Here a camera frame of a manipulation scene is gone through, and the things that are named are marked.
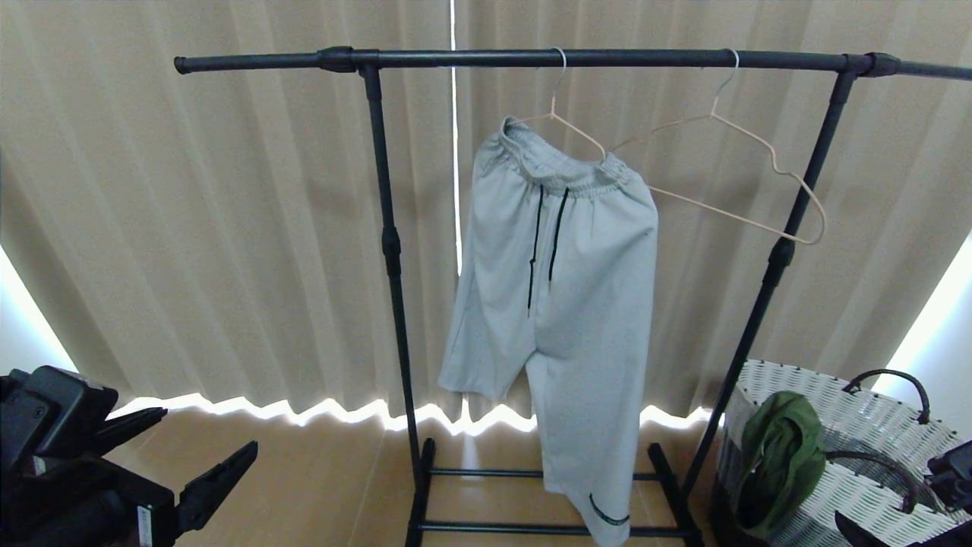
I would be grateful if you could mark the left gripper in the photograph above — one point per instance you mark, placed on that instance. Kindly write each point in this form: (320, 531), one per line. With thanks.
(99, 509)

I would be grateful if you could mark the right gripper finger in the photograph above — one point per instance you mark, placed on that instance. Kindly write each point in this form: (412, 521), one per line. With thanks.
(862, 535)

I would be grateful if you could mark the green garment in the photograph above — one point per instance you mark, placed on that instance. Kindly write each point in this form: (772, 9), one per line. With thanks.
(782, 448)

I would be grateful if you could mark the pale grey shorts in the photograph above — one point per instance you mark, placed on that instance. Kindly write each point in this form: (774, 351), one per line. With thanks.
(592, 304)

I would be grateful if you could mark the pink clothes hanger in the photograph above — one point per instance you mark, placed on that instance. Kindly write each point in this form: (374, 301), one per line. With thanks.
(553, 106)
(714, 114)

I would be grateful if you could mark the white laundry basket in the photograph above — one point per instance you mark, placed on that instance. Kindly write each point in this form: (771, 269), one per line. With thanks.
(858, 425)

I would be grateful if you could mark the black clothes rack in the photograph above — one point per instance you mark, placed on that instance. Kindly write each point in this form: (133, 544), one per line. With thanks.
(607, 58)

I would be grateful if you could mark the beige curtain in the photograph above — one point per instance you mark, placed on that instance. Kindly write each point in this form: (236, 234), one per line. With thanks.
(190, 190)

